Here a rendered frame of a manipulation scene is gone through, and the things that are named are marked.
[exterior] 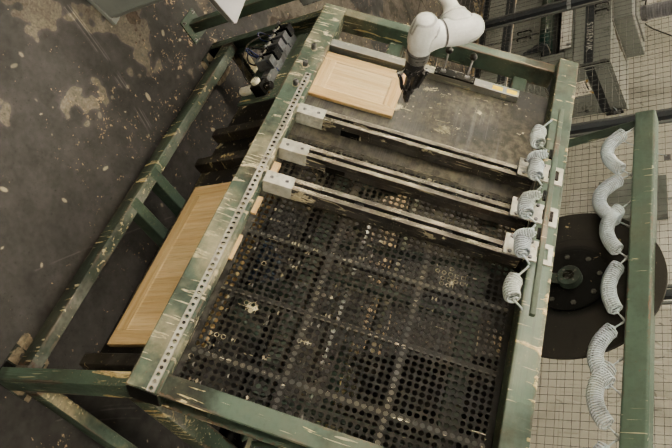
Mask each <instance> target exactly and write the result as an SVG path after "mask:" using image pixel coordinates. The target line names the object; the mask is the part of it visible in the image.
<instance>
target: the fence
mask: <svg viewBox="0 0 672 448"><path fill-rule="evenodd" d="M329 51H332V52H335V53H339V54H342V55H346V56H350V57H353V58H357V59H360V60H364V61H367V62H371V63H375V64H378V65H382V66H385V67H389V68H392V69H396V70H399V71H402V70H403V68H404V66H405V61H406V59H404V58H400V57H397V56H393V55H390V54H386V53H382V52H379V51H375V50H372V49H368V48H364V47H361V46H357V45H354V44H350V43H347V42H343V41H339V40H336V39H333V40H332V42H331V44H330V50H329ZM424 68H428V71H429V74H428V75H427V76H426V77H425V78H428V79H432V80H435V81H439V82H442V83H446V84H449V85H453V86H457V87H460V88H464V89H467V90H471V91H474V92H478V93H482V94H485V95H489V96H492V97H496V98H499V99H503V100H507V101H510V102H514V103H516V102H517V99H518V96H519V92H520V91H519V90H516V89H512V88H508V87H505V86H501V85H498V84H494V83H490V82H487V81H483V80H480V79H476V78H475V82H474V84H470V83H466V82H462V81H459V80H455V79H452V78H448V77H444V76H441V75H437V74H434V71H435V68H436V67H433V66H429V65H426V64H425V67H424ZM493 85H496V86H499V87H503V91H499V90H495V89H492V87H493ZM507 89H510V90H514V91H517V95H513V94H510V93H506V92H507Z"/></svg>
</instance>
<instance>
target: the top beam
mask: <svg viewBox="0 0 672 448"><path fill-rule="evenodd" d="M578 68H579V63H577V62H573V61H570V60H566V59H562V58H560V59H559V61H558V63H557V65H556V71H555V74H554V76H553V78H552V82H551V89H550V95H549V101H548V107H547V113H546V119H545V124H546V123H547V122H549V121H550V120H552V121H551V122H550V123H549V124H548V125H546V126H545V128H546V130H547V134H546V136H545V140H546V142H545V145H544V146H543V147H544V148H546V149H547V150H548V151H547V153H549V151H550V149H552V150H553V146H554V139H555V133H556V126H557V119H558V112H559V110H560V108H561V109H564V117H563V124H562V131H561V139H560V146H559V153H558V160H557V168H560V169H564V172H563V180H562V187H559V186H555V185H554V188H553V196H552V203H551V207H552V208H555V209H558V218H557V225H556V229H554V228H551V227H548V231H547V238H546V244H548V245H551V246H554V248H553V256H552V263H551V267H548V266H544V265H543V267H542V274H541V281H540V288H539V295H538V302H537V309H536V315H535V317H531V316H529V308H530V302H531V295H532V288H533V281H534V275H535V268H536V263H534V262H532V261H529V262H530V265H529V264H528V263H527V262H526V260H525V259H523V260H522V266H521V271H522V270H523V269H524V268H526V267H527V266H528V265H529V266H530V267H529V268H528V269H527V270H525V271H524V272H523V273H522V274H521V275H520V277H521V278H522V279H523V281H522V282H523V285H522V286H521V288H520V292H521V298H520V299H519V300H518V301H517V302H518V303H519V304H520V306H521V307H522V308H523V310H521V309H520V308H519V307H518V306H517V304H516V303H515V309H514V315H513V321H512V327H511V333H510V340H509V346H508V352H507V358H506V364H505V370H504V376H503V382H502V388H501V395H500V401H499V407H498V413H497V419H496V425H495V431H494V437H493V444H492V448H529V447H530V439H531V431H532V423H533V416H534V408H535V400H536V393H537V385H538V377H539V369H540V362H541V354H542V346H543V338H544V331H545V323H546V315H547V308H548V300H549V292H550V284H551V277H552V269H553V261H554V253H555V246H556V238H557V230H558V223H559V215H560V207H561V199H562V192H563V184H564V176H565V168H566V161H567V153H568V145H569V138H570V130H571V122H572V114H573V107H574V99H575V91H576V83H577V76H578ZM540 182H541V181H540ZM541 183H542V186H541V185H540V184H539V182H538V181H535V187H534V190H537V189H538V188H539V187H540V186H541V187H542V188H541V189H540V190H538V192H539V191H541V194H542V195H543V191H544V190H547V187H548V183H545V182H541Z"/></svg>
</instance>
